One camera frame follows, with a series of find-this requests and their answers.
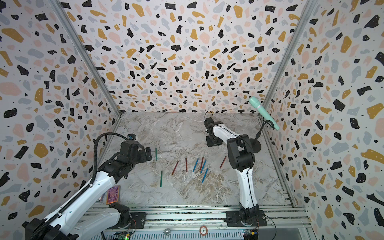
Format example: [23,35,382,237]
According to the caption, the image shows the red carving knife left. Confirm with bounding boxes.
[171,161,180,175]

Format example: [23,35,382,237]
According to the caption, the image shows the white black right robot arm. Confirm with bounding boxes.
[204,118,261,225]

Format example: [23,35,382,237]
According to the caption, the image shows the black microphone stand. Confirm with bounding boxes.
[250,120,275,154]

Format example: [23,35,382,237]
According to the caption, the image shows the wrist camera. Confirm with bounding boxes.
[204,118,214,129]
[127,134,136,140]

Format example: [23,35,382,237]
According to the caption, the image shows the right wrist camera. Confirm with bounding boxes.
[204,118,214,129]

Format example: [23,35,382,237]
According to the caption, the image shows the aluminium corner post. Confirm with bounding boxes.
[263,0,319,110]
[48,0,122,118]

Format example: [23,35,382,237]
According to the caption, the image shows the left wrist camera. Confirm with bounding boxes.
[127,134,136,140]

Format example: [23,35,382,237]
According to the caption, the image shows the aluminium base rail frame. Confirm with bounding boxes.
[104,205,316,240]

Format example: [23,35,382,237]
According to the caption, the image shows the aluminium corner post left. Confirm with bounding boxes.
[48,0,122,118]

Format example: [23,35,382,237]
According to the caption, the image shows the mint green microphone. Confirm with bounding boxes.
[249,97,280,131]

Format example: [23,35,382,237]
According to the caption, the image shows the aluminium corner post right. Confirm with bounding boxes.
[263,0,319,110]

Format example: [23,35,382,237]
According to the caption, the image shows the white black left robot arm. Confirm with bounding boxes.
[24,140,152,240]

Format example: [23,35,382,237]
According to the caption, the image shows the purple orange small box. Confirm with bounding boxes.
[106,185,120,205]

